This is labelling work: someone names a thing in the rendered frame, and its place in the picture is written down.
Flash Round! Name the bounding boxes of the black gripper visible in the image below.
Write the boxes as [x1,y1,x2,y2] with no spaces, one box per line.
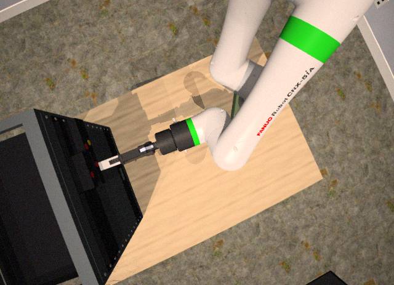
[98,128,177,171]

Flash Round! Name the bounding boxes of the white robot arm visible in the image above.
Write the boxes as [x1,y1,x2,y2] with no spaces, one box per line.
[169,0,374,171]

